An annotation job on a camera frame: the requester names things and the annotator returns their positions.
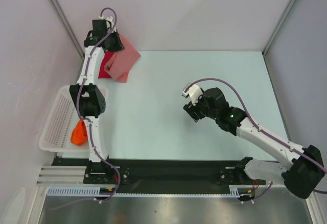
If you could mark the right aluminium frame post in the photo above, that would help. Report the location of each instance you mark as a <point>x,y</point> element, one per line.
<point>280,24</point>

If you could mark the salmon pink t shirt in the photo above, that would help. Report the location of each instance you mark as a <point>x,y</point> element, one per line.
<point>122,62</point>

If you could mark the left aluminium frame post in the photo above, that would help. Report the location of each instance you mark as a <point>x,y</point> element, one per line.
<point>66,26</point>

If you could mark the folded red t shirt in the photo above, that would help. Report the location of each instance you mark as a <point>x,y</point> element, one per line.
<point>103,74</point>

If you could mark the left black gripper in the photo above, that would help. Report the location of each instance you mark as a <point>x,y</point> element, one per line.
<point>119,46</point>

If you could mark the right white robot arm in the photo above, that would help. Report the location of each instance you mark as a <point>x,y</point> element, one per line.
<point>298,168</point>

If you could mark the white plastic basket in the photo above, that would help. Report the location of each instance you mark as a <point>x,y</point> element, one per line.
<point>62,119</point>

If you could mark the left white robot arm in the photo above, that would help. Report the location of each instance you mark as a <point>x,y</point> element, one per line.
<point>89,101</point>

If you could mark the aluminium frame post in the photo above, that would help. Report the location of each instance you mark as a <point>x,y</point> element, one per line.
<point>66,26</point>
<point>280,24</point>

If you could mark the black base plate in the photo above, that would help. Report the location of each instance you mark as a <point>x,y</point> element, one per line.
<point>165,176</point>

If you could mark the orange t shirt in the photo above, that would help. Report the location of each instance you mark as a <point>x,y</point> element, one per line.
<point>79,134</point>

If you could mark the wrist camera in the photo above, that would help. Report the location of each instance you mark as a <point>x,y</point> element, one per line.
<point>110,19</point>
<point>193,92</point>

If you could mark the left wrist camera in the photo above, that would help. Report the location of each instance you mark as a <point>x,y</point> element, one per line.
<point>110,19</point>

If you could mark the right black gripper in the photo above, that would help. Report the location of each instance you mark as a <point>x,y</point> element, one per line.
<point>190,109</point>

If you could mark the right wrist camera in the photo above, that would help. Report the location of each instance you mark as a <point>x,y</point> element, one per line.
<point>193,92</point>

